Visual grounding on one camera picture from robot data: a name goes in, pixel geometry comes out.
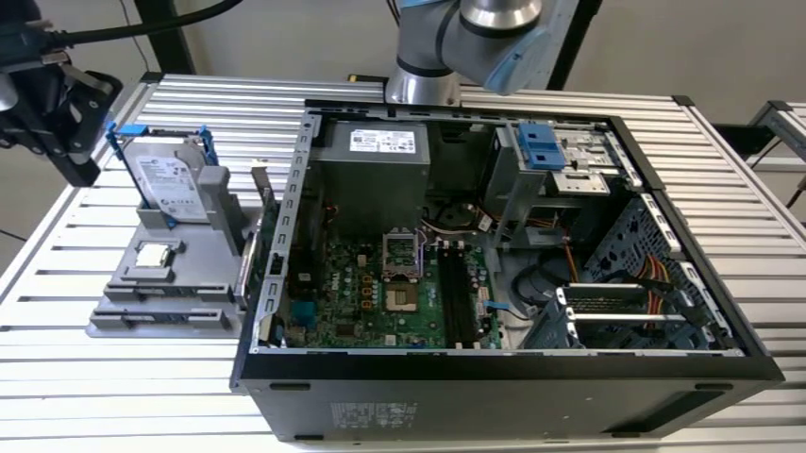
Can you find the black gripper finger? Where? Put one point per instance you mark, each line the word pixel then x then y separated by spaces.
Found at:
pixel 88 113
pixel 25 140

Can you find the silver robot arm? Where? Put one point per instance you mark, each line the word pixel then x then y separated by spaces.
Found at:
pixel 428 47

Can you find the black RAM slot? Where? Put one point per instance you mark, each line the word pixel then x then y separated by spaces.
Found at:
pixel 451 295
pixel 468 295

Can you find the hard disk in blue carrier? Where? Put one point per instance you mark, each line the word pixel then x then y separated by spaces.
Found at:
pixel 166 184

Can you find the silver CPU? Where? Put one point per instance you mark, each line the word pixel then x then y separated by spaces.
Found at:
pixel 150 256

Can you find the grey parts rack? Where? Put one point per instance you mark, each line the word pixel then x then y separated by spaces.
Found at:
pixel 188 264

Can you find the graphics card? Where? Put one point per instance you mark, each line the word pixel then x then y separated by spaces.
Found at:
pixel 269 222

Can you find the small brass plug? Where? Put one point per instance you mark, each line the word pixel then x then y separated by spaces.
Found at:
pixel 353 78

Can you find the grey power supply unit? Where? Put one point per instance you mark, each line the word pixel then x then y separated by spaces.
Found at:
pixel 371 189

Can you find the round black fan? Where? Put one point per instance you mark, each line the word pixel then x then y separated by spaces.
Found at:
pixel 456 217

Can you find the CPU socket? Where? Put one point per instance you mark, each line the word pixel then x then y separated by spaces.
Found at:
pixel 400 297

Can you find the green motherboard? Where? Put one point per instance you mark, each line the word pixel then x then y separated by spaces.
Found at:
pixel 403 325

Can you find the blue drive latch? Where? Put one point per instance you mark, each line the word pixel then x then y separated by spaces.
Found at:
pixel 537 146

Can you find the black PC case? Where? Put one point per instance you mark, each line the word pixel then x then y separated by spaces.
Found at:
pixel 440 406

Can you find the metal disk bay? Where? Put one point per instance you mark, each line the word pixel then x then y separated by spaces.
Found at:
pixel 604 295

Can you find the neighbouring metal slat table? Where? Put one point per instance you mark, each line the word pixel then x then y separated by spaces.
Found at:
pixel 783 118

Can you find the black frame post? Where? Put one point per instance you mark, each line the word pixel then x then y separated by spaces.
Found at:
pixel 573 47
pixel 162 38

